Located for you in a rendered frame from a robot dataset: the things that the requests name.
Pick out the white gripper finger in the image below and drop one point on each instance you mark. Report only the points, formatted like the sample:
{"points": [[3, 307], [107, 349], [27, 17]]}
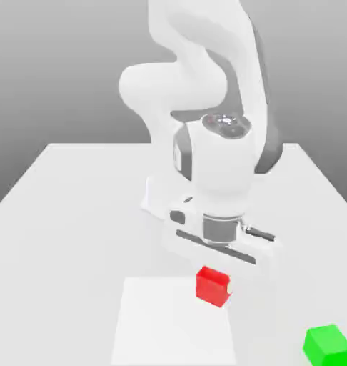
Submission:
{"points": [[229, 288]]}

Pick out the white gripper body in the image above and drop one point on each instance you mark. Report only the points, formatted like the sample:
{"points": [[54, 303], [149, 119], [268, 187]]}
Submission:
{"points": [[216, 257]]}

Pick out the small red cube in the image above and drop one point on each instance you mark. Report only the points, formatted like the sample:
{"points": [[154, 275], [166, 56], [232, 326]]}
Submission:
{"points": [[211, 287]]}

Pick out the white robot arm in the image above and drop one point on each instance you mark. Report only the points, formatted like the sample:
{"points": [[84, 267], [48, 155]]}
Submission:
{"points": [[207, 85]]}

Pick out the small green cube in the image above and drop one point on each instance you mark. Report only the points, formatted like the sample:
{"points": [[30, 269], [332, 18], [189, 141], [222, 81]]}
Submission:
{"points": [[327, 346]]}

